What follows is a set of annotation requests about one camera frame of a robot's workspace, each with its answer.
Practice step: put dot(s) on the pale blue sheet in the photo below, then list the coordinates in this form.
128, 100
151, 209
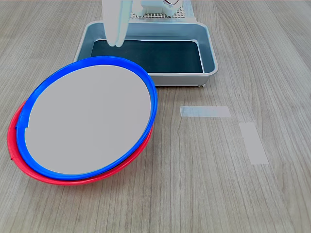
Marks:
191, 12

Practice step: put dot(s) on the white plate with blue rim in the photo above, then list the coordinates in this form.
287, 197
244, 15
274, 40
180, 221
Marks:
90, 116

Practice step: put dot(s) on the wide pale tape strip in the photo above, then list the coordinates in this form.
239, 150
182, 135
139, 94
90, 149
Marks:
206, 111

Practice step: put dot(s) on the pale perforated base plate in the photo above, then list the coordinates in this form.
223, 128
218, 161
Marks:
151, 16

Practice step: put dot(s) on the white plate with red rim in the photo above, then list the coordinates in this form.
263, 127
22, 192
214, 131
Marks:
14, 138

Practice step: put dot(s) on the long pale tape strip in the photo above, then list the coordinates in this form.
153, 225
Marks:
253, 143

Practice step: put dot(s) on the steel tray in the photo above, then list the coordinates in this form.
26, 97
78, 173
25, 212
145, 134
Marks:
207, 48

